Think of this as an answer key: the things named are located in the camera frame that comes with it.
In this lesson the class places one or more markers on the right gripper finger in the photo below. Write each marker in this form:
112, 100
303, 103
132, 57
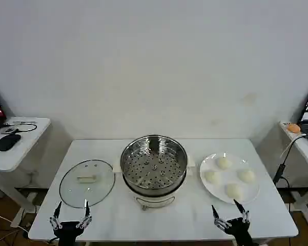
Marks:
242, 210
217, 217

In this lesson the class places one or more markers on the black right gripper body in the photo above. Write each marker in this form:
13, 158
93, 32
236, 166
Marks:
238, 229

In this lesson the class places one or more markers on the orange round object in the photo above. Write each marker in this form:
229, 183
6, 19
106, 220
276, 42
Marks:
293, 127

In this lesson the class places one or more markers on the small grey flat device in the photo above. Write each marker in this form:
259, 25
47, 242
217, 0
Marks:
9, 131

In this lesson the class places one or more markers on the perforated steel steamer basket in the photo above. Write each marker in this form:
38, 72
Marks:
153, 166

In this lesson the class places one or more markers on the white electric cooker base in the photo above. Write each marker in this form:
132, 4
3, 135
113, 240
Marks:
153, 201

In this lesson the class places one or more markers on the white side table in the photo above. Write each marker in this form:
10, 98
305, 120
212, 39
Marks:
18, 159
305, 159

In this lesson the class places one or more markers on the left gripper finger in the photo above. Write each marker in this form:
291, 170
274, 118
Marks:
57, 215
86, 215

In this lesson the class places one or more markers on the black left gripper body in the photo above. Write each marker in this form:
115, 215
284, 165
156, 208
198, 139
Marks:
66, 230

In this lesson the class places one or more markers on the white round plate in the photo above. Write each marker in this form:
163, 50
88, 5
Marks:
220, 189

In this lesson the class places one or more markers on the black computer mouse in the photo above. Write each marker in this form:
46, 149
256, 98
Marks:
8, 142

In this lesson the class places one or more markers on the round glass pot lid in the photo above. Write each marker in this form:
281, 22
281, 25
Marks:
87, 183

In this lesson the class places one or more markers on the white steamed bun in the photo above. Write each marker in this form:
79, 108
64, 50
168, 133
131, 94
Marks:
222, 163
246, 175
234, 191
212, 177

